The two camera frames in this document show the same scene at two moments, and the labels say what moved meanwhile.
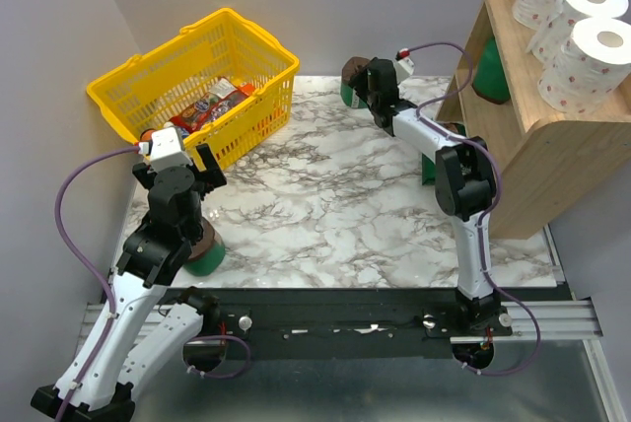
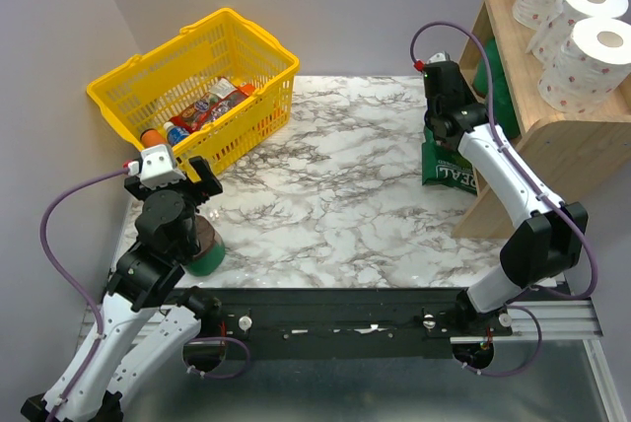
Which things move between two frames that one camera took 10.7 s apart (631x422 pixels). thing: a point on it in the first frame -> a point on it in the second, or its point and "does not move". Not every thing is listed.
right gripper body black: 371,101 -> 469,97
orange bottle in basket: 146,135 does not move
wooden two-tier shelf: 547,160 does not move
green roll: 207,252 does not move
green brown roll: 348,94 -> 504,107
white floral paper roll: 591,66 does not move
